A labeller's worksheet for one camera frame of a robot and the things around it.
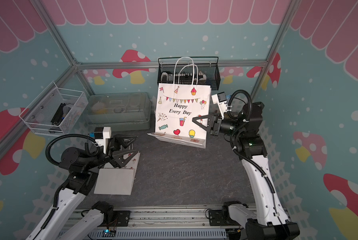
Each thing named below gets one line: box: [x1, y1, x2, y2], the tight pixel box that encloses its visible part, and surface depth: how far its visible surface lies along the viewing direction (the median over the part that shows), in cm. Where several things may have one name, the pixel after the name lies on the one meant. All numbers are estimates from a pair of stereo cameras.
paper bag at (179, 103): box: [147, 57, 212, 149], surface depth 57 cm
